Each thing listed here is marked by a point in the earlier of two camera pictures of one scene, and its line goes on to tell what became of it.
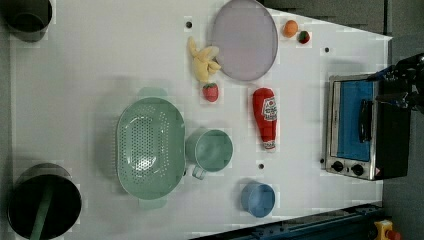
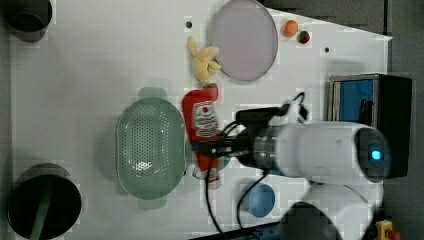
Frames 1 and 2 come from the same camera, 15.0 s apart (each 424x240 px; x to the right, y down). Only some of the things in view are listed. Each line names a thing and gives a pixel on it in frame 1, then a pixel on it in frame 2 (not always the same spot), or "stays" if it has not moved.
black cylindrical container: (27, 20) stays
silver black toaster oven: (366, 138) stays
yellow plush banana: (204, 60) stays
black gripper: (408, 69) to (257, 145)
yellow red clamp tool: (384, 231) stays
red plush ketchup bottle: (266, 111) to (202, 114)
